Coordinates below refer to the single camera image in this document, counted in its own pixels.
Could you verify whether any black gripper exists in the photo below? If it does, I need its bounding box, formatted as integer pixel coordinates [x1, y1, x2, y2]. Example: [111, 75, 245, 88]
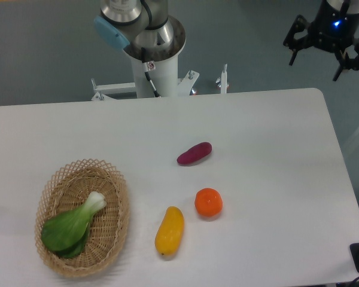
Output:
[282, 0, 359, 82]

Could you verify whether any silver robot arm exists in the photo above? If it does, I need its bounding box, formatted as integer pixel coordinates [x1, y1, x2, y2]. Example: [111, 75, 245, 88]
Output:
[94, 1, 359, 80]

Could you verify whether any purple sweet potato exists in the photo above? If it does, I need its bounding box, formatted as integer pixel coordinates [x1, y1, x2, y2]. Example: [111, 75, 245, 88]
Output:
[177, 142, 212, 166]

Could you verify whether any orange fruit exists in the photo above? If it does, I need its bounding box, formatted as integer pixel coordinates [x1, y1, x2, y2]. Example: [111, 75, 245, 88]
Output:
[194, 188, 223, 217]

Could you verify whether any yellow mango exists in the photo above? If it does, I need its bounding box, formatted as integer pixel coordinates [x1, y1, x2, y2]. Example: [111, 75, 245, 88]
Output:
[154, 206, 185, 257]

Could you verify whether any woven wicker basket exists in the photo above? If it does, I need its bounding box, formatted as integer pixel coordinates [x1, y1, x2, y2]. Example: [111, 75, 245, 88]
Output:
[35, 159, 129, 277]

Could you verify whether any green bok choy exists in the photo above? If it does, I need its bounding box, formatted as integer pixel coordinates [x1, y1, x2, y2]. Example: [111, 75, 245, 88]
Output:
[41, 191, 107, 259]

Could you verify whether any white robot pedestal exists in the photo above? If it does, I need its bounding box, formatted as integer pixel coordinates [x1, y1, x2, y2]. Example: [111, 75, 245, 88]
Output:
[90, 55, 230, 102]

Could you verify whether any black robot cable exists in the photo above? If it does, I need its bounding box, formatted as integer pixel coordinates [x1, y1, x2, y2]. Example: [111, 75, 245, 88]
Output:
[140, 47, 162, 98]

